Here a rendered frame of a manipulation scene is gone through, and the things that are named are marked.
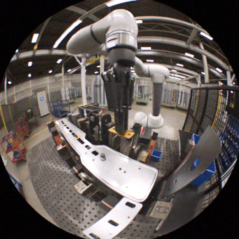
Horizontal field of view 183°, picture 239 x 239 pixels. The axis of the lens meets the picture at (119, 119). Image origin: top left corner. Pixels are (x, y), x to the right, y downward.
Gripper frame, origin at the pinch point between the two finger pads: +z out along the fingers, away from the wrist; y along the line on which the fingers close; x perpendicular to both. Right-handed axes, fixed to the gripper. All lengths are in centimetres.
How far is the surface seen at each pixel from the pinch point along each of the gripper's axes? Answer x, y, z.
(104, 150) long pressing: -17.1, -5.8, 29.1
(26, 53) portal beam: -321, 113, -215
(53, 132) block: -76, 18, 27
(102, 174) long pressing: -5.8, 8.4, 29.1
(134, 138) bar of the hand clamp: -1.2, -14.8, 16.8
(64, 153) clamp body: -39, 18, 30
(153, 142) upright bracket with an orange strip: 9.9, -14.8, 15.1
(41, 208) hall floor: -63, 147, 129
